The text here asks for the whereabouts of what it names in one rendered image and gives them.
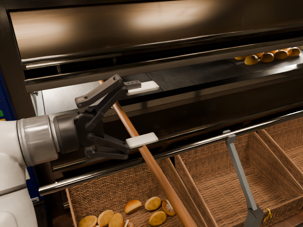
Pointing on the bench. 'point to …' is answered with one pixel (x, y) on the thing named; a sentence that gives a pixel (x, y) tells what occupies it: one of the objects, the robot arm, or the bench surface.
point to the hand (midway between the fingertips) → (151, 113)
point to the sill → (197, 90)
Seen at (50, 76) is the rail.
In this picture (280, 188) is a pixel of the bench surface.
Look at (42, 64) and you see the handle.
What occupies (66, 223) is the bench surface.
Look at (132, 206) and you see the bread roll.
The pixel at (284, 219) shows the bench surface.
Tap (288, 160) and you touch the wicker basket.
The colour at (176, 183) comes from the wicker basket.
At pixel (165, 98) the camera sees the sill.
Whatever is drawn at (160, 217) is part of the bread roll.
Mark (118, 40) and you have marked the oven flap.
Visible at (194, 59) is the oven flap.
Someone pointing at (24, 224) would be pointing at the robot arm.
